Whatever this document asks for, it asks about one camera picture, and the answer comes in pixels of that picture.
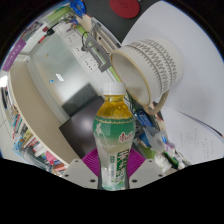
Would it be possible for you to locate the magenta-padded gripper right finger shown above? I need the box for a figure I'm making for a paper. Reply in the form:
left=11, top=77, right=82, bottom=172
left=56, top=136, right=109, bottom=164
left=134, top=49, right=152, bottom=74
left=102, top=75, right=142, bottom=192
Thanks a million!
left=124, top=148, right=165, bottom=190

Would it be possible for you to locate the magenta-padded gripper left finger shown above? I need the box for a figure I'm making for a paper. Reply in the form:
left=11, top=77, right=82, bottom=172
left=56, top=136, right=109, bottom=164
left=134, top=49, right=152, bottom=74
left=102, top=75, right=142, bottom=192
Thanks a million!
left=60, top=148, right=102, bottom=190

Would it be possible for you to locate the green-labelled tea drink bottle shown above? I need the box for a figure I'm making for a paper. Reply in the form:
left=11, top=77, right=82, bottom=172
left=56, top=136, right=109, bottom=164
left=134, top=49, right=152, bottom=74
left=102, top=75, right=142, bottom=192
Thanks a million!
left=92, top=81, right=137, bottom=192

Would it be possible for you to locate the white tissue pile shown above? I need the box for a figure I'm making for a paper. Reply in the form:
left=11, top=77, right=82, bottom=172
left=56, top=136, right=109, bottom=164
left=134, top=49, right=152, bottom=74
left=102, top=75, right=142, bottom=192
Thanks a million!
left=153, top=152, right=172, bottom=173

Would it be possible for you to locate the black computer monitor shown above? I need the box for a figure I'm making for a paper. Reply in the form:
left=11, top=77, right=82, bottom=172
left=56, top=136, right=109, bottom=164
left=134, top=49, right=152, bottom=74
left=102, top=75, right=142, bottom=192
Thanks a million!
left=59, top=95, right=108, bottom=159

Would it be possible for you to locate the blue package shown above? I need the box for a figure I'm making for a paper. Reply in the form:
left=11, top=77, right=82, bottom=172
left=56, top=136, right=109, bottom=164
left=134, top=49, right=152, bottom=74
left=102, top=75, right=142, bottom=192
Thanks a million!
left=135, top=112, right=155, bottom=130

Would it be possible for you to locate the handwritten paper sheet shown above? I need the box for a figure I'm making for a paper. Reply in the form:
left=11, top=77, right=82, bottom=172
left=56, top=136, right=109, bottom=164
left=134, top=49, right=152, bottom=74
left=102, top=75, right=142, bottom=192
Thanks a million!
left=160, top=106, right=224, bottom=167

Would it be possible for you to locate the cream patterned ceramic mug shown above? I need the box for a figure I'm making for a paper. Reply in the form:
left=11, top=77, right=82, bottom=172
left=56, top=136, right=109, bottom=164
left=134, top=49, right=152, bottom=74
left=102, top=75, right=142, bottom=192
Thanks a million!
left=109, top=37, right=185, bottom=116

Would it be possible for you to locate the dark wine bottle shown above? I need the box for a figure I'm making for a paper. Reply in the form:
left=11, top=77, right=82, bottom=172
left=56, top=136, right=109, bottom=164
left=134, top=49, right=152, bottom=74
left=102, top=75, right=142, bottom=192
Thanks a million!
left=37, top=27, right=56, bottom=45

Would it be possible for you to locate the black desk mat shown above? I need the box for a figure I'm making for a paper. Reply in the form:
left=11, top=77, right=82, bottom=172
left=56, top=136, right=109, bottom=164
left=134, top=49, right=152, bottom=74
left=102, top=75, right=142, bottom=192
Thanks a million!
left=82, top=0, right=162, bottom=43

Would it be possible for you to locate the white wall socket panel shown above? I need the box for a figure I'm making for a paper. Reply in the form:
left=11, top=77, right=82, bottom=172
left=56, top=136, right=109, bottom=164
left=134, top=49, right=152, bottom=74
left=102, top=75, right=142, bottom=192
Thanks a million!
left=64, top=29, right=102, bottom=72

